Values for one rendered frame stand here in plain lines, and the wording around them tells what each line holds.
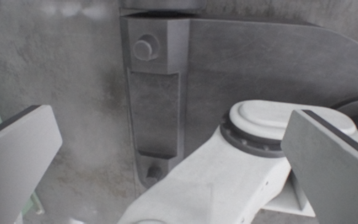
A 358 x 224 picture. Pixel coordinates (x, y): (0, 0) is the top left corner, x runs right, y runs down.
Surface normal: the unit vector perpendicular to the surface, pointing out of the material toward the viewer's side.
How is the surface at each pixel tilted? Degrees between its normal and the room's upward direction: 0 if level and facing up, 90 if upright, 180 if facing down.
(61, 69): 0
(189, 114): 0
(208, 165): 90
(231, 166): 90
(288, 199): 90
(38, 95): 0
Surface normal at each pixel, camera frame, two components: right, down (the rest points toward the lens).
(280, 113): 0.02, -0.86
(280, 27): -0.20, 0.49
